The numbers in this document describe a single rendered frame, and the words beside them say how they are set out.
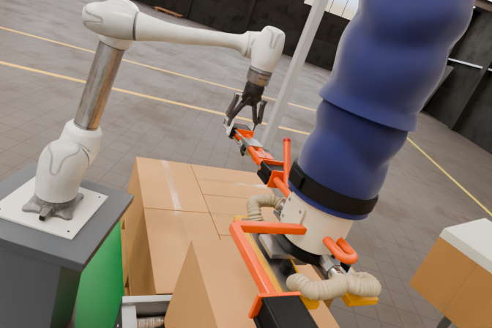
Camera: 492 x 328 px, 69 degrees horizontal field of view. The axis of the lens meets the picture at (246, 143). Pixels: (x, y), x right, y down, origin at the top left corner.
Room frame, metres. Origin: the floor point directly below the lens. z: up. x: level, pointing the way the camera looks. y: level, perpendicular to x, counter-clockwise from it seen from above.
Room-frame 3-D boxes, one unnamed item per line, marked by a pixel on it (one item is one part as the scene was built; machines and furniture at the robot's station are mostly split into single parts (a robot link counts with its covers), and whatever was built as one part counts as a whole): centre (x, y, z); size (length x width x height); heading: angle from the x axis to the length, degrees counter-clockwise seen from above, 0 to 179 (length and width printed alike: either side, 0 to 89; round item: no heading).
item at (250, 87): (1.36, 0.04, 1.43); 0.08 x 0.07 x 0.09; 118
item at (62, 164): (1.20, 0.65, 0.93); 0.18 x 0.16 x 0.22; 13
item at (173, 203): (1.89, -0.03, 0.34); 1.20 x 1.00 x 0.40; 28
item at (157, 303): (1.16, -0.08, 0.58); 0.70 x 0.03 x 0.06; 118
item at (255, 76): (1.36, 0.04, 1.50); 0.09 x 0.09 x 0.06
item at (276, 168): (1.06, -0.13, 1.28); 0.10 x 0.08 x 0.06; 119
